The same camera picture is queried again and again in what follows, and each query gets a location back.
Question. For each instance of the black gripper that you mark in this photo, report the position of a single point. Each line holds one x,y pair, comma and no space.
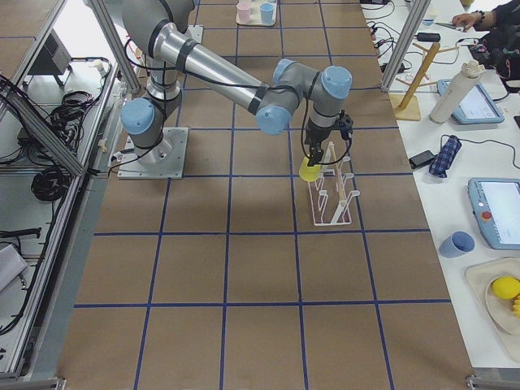
316,136

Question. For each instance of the yellow plastic cup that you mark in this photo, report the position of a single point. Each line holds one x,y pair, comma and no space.
309,173

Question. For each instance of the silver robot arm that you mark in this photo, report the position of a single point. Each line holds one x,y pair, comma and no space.
159,29

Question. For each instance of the blue cup on tray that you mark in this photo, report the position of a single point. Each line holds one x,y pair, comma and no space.
266,13

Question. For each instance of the pink cup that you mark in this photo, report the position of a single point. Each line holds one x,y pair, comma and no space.
243,12

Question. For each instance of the blue cup on side table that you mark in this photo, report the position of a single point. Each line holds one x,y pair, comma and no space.
457,244

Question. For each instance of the person's hand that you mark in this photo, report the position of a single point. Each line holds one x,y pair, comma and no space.
466,21

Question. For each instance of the wooden mug tree stand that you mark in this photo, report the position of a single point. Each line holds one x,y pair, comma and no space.
405,106

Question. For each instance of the black power adapter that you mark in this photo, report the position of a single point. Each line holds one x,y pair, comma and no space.
421,160

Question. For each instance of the folded blue plaid umbrella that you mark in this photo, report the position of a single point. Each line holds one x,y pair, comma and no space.
445,158

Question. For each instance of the beige serving tray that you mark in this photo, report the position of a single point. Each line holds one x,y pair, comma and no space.
255,19

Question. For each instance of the blue teach pendant far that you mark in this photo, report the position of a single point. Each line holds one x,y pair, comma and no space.
477,107

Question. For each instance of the blue teach pendant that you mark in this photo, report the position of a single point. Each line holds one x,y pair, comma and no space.
495,204
477,107

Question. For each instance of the white cylindrical bottle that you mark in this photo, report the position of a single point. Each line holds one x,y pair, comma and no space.
459,86

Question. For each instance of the blue teach pendant near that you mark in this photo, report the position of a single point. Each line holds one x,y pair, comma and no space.
495,204

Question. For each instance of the yellow toy lemon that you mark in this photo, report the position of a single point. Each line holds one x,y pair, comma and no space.
506,287

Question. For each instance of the beige tray with bowl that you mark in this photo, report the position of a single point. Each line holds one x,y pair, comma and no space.
499,311

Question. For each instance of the white wire cup rack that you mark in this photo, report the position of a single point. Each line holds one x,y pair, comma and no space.
332,194

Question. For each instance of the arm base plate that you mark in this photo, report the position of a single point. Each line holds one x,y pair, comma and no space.
165,161
194,35

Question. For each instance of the aluminium frame post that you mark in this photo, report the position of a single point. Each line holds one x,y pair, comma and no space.
410,27

